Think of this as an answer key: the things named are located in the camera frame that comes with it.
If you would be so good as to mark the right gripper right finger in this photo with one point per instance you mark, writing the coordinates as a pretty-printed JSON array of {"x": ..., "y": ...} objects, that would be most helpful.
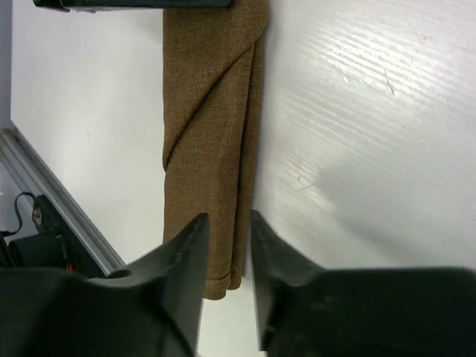
[{"x": 304, "y": 309}]

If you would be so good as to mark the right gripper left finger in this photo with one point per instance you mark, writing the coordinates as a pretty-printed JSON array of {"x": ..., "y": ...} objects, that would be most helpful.
[{"x": 150, "y": 308}]

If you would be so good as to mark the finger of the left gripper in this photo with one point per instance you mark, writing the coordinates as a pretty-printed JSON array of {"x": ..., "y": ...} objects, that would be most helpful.
[{"x": 131, "y": 4}]

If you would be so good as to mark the brown cloth napkin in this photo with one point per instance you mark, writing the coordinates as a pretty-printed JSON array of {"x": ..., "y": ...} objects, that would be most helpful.
[{"x": 213, "y": 65}]

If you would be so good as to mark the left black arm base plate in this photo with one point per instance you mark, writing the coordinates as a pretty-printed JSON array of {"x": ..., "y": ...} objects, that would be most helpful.
[{"x": 72, "y": 251}]

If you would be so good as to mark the aluminium front rail frame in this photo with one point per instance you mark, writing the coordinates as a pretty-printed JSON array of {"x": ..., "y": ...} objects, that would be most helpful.
[{"x": 29, "y": 173}]

